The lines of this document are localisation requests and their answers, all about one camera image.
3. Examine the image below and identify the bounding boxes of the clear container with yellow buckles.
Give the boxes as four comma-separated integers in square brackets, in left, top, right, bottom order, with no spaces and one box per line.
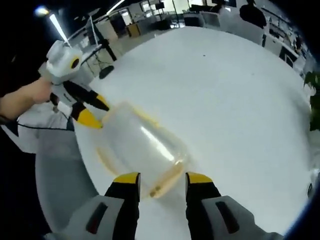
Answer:
[96,100,189,200]

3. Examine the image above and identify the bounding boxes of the white side desk black legs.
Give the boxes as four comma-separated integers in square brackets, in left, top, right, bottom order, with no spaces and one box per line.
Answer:
[81,37,118,63]

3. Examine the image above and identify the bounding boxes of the yellow wooden cabinet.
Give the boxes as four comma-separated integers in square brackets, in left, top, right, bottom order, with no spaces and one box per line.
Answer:
[125,22,141,38]

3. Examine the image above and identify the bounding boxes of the grey mesh office chair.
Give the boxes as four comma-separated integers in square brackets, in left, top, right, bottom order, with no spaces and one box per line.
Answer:
[34,129,101,235]

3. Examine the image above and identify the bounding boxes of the short ceiling light strip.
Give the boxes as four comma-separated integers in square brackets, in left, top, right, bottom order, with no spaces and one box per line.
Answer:
[48,13,69,43]

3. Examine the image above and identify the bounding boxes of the black round object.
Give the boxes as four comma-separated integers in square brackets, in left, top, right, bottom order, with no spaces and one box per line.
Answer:
[98,65,115,80]

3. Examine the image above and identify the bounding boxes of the person's left hand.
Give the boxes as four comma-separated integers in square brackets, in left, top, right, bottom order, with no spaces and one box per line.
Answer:
[31,77,55,105]

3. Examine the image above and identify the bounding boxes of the green potted plant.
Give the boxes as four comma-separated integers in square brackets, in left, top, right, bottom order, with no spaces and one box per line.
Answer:
[303,70,320,132]

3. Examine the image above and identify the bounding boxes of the white office chair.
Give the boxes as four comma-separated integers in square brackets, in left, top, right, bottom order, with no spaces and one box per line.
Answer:
[201,11,222,28]

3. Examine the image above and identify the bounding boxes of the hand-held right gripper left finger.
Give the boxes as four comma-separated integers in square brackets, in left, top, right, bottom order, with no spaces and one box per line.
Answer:
[44,172,141,240]

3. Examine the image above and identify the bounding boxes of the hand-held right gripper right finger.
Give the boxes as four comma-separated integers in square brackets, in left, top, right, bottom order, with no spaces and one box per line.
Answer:
[185,171,284,240]

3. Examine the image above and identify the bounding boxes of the white chair with black trim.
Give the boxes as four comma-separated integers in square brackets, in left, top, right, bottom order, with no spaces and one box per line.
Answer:
[0,102,76,154]

